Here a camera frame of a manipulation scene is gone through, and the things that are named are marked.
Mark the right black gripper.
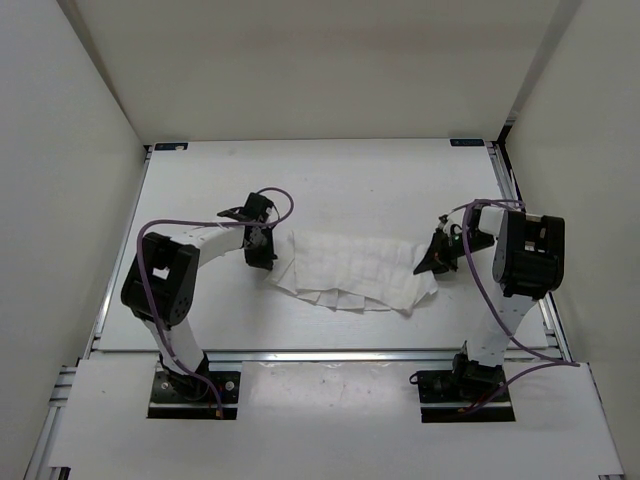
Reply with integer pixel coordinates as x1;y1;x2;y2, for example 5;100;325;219
414;227;494;276

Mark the white fabric skirt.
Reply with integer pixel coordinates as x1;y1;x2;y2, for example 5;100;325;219
267;230;438;315

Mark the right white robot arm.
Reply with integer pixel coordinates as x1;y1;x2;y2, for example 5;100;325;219
413;199;566;400

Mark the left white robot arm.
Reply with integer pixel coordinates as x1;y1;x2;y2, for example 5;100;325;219
121;201;277;400

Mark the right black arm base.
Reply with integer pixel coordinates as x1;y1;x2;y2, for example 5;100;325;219
409;352;516;424

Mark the right blue corner label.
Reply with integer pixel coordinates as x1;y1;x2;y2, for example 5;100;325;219
450;138;485;148

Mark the blue corner label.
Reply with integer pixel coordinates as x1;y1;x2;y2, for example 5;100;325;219
450;138;485;148
154;142;189;151

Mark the left blue corner label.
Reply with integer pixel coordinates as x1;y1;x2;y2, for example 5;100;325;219
154;142;189;151

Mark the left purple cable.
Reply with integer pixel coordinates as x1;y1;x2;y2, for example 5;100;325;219
137;187;295;419

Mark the aluminium table frame rail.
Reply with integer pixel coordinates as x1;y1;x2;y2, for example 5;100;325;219
207;349;457;363

